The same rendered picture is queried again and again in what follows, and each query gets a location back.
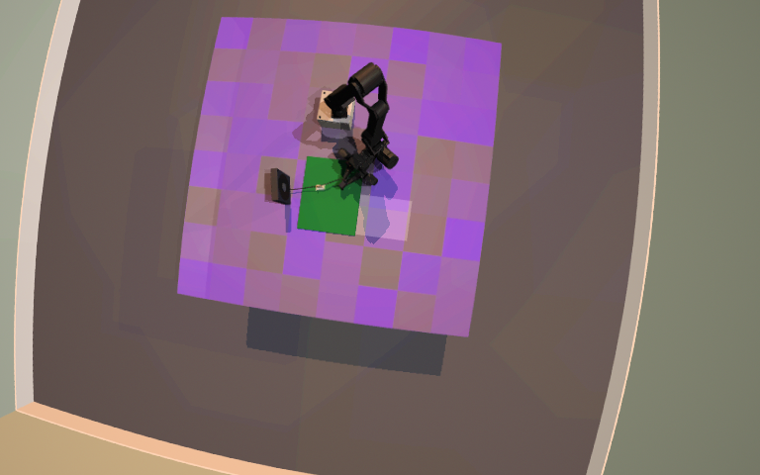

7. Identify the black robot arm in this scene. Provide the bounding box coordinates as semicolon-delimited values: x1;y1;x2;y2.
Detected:
324;62;399;171

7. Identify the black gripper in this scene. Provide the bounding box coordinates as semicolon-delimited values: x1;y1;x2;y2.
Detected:
338;148;378;185

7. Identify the black cooling fan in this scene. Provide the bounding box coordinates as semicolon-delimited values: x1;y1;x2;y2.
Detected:
270;168;291;205

